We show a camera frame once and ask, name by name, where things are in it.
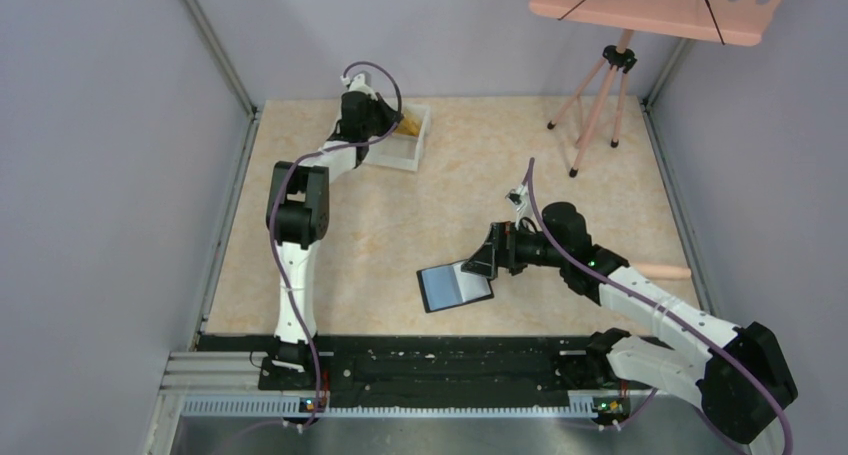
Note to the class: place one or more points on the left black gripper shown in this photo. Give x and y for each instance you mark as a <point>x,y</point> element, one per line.
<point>382,120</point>

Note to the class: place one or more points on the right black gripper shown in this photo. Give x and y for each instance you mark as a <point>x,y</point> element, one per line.
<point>498,249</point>

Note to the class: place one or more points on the orange credit card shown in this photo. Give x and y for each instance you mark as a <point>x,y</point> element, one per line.
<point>410,123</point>

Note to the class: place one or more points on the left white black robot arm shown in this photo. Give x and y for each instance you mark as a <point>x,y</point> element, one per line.
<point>298,216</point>

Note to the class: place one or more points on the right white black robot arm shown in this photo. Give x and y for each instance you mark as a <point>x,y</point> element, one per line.
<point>736,376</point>

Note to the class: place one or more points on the white two-compartment tray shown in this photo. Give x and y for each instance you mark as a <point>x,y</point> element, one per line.
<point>400,150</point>

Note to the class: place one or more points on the pink tripod stand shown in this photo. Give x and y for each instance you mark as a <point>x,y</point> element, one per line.
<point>617,60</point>

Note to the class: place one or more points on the pink perforated board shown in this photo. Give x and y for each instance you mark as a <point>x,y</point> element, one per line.
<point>731,22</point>

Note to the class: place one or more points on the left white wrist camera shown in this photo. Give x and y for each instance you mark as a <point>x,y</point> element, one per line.
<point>361,82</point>

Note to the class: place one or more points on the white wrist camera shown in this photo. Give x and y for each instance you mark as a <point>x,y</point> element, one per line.
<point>361,82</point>
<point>519,196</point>

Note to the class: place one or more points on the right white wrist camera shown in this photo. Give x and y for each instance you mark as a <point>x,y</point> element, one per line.
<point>519,196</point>

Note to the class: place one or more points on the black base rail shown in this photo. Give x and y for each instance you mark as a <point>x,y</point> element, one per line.
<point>448,372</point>

